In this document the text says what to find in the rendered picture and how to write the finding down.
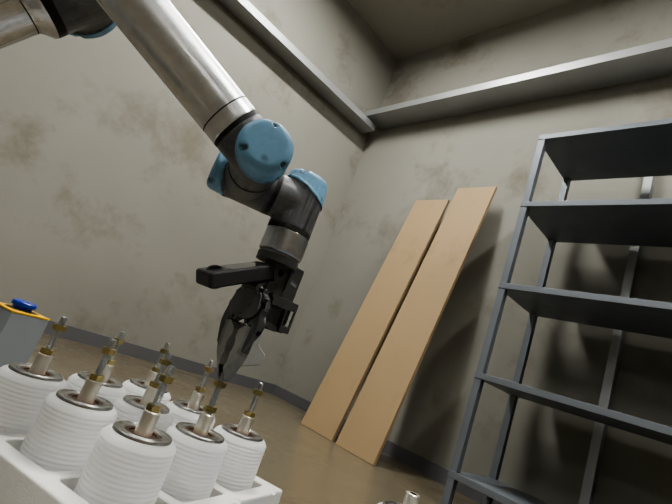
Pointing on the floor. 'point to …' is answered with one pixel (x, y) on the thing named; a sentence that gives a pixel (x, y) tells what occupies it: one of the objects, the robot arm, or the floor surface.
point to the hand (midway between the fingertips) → (221, 370)
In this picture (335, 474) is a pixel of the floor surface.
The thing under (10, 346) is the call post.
